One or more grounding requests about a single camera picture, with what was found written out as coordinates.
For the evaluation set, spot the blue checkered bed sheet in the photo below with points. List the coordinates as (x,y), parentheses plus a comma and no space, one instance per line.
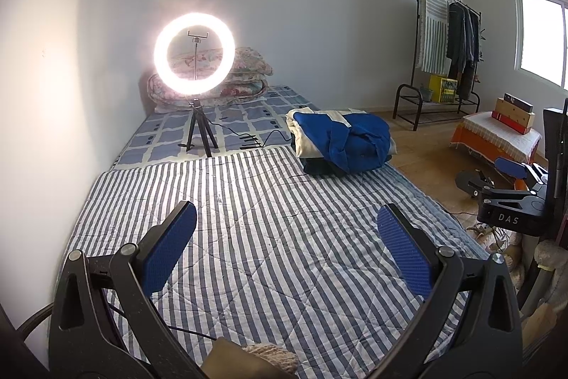
(248,117)

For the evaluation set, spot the beige knitted cloth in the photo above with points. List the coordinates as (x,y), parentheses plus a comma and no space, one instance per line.
(270,359)

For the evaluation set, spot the striped hanging towel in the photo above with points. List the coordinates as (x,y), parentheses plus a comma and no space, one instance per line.
(432,28)

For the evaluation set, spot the black tripod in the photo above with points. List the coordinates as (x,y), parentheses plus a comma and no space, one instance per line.
(196,108)

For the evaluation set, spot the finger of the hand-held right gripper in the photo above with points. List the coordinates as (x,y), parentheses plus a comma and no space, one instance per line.
(510,166)
(472,182)

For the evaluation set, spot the olive cloth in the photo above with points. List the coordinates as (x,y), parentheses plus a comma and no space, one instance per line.
(222,359)

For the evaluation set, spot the blue white striped quilt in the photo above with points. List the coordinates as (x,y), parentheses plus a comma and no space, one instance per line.
(275,228)

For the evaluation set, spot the floral pillow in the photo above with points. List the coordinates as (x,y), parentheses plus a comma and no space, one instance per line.
(253,61)

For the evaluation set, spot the window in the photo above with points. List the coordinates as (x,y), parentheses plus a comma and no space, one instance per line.
(541,37)

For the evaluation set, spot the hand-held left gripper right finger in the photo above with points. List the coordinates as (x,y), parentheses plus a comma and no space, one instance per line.
(406,250)

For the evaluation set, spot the low table with orange cloth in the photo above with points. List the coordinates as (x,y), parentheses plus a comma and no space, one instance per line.
(483,139)

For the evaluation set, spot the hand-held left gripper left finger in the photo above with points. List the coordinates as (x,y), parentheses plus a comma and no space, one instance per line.
(171,246)

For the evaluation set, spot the small grey-green container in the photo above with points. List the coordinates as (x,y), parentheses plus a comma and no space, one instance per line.
(426,94)

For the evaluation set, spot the floral folded blanket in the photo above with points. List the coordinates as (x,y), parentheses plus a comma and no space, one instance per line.
(239,90)

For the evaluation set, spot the beige and blue jacket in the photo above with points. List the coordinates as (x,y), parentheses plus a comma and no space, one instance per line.
(355,135)

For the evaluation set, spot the red flat box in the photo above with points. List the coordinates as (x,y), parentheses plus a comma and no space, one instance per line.
(499,118)

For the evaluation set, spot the dark hanging clothes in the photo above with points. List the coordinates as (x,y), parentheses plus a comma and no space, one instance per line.
(461,37)

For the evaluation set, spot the beige woven cloth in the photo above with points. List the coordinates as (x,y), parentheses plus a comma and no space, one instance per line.
(510,259)

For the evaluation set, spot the dark flat box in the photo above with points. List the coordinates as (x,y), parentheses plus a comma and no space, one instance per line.
(517,100)

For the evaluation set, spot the yellow box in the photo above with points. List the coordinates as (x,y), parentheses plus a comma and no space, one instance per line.
(437,88)

